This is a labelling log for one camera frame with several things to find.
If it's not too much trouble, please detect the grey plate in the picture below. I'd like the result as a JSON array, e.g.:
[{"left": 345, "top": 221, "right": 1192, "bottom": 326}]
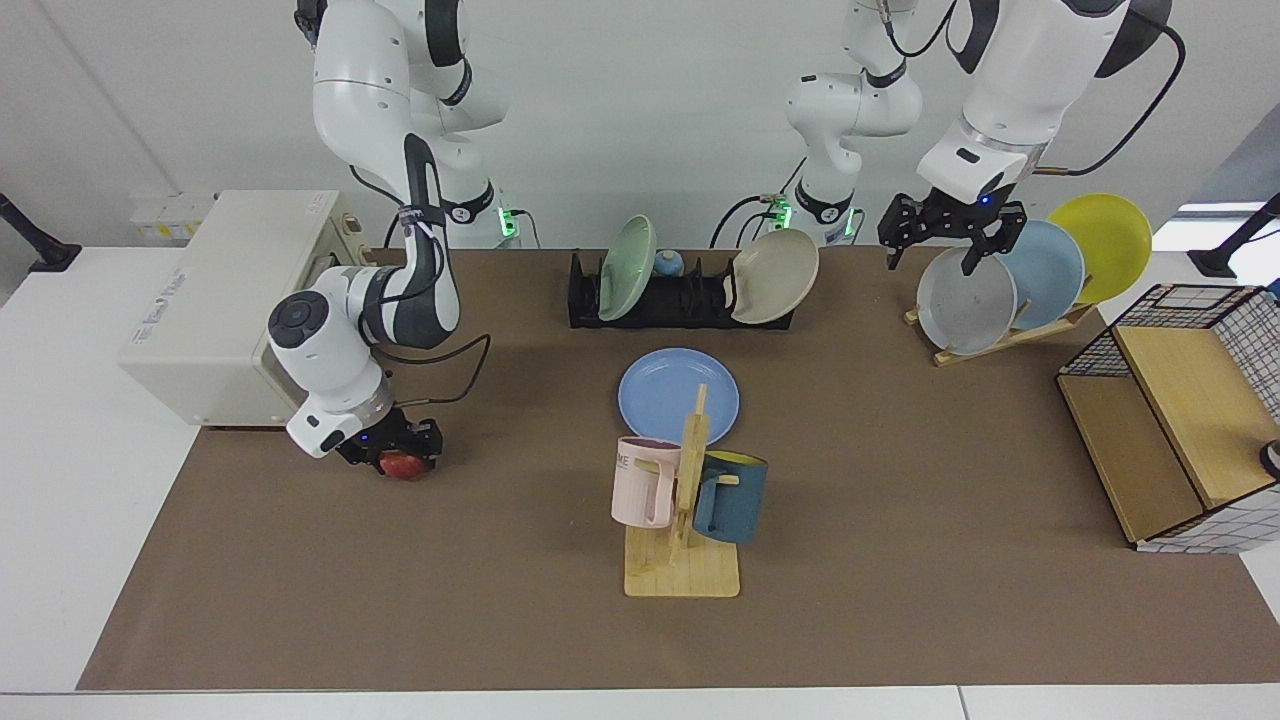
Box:
[{"left": 916, "top": 246, "right": 1018, "bottom": 356}]

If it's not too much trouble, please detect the light blue plate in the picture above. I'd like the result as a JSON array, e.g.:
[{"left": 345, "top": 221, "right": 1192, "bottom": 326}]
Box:
[{"left": 985, "top": 219, "right": 1086, "bottom": 331}]

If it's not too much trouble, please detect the wooden plate stand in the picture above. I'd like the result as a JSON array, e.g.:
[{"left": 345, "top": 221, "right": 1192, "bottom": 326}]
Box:
[{"left": 903, "top": 300, "right": 1098, "bottom": 367}]

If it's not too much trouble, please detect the beige plate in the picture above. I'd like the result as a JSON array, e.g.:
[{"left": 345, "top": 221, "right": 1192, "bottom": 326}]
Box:
[{"left": 730, "top": 228, "right": 820, "bottom": 326}]

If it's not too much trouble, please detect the yellow plate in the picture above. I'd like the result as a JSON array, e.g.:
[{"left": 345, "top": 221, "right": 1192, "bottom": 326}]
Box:
[{"left": 1047, "top": 193, "right": 1153, "bottom": 306}]

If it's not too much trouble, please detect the black dish rack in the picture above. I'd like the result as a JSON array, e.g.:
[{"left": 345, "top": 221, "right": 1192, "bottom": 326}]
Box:
[{"left": 568, "top": 250, "right": 796, "bottom": 331}]

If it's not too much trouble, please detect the pale green plate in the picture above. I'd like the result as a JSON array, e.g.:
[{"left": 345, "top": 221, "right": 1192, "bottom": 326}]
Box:
[{"left": 598, "top": 215, "right": 658, "bottom": 323}]

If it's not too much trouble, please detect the brown table cloth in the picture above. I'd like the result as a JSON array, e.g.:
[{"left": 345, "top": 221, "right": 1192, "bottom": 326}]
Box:
[{"left": 77, "top": 247, "right": 1280, "bottom": 691}]

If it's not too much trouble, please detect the pale toaster oven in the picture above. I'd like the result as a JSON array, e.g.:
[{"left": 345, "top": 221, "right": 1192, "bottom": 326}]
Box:
[{"left": 118, "top": 190, "right": 366, "bottom": 431}]

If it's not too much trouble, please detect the pink mug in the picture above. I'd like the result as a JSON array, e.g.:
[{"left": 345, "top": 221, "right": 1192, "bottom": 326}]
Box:
[{"left": 611, "top": 436, "right": 683, "bottom": 529}]

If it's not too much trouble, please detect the dark blue mug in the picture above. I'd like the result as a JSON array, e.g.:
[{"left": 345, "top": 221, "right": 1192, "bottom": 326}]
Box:
[{"left": 692, "top": 450, "right": 769, "bottom": 546}]

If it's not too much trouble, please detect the wooden mug stand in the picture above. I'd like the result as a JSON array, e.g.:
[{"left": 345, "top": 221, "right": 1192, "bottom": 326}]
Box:
[{"left": 624, "top": 384, "right": 742, "bottom": 599}]

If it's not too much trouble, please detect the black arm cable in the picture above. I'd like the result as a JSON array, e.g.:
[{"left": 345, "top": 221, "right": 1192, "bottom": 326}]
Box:
[
  {"left": 375, "top": 333, "right": 492, "bottom": 407},
  {"left": 1035, "top": 20, "right": 1188, "bottom": 178}
]

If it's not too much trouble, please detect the black base cable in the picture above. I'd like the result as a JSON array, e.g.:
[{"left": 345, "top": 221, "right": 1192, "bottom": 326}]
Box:
[{"left": 710, "top": 155, "right": 809, "bottom": 249}]

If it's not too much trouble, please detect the black camera stand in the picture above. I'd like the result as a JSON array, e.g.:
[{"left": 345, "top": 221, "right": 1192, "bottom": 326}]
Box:
[
  {"left": 0, "top": 192, "right": 83, "bottom": 273},
  {"left": 1188, "top": 193, "right": 1280, "bottom": 279}
]

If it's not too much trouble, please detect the wire basket with wooden floor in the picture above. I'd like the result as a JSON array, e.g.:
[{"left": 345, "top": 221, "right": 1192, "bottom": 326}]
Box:
[{"left": 1057, "top": 283, "right": 1280, "bottom": 554}]

